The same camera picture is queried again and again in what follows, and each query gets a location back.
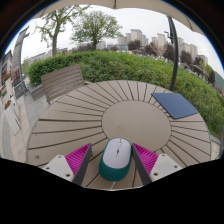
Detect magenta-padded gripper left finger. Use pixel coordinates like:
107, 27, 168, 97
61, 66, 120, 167
41, 143, 93, 187

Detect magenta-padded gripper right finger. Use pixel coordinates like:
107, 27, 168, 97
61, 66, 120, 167
131, 143, 184, 187

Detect white and teal computer mouse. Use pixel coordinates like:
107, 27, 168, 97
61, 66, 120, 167
98, 137, 133, 182

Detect blue rectangular mouse pad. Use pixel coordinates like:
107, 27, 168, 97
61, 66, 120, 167
150, 92, 200, 120

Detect white flower planter box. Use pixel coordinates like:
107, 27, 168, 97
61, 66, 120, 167
3, 95, 22, 135

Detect beige slatted outdoor chair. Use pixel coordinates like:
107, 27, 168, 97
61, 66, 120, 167
40, 64, 86, 105

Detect green trimmed hedge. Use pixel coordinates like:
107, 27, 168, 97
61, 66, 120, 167
27, 49, 224, 140

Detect dark curved umbrella pole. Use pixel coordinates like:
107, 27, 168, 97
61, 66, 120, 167
165, 15, 181, 93

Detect tall grey sign pillar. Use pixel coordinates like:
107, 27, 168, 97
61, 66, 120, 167
11, 26, 31, 100

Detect group of tall apartment buildings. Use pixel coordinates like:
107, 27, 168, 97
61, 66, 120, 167
116, 28, 210, 66

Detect thin sparse-leaved tree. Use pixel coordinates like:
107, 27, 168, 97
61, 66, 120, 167
33, 4, 90, 58

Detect round leafy green tree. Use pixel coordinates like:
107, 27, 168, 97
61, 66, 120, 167
70, 10, 123, 51

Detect beige patio umbrella canopy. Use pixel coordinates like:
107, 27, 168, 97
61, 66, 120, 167
31, 0, 205, 36

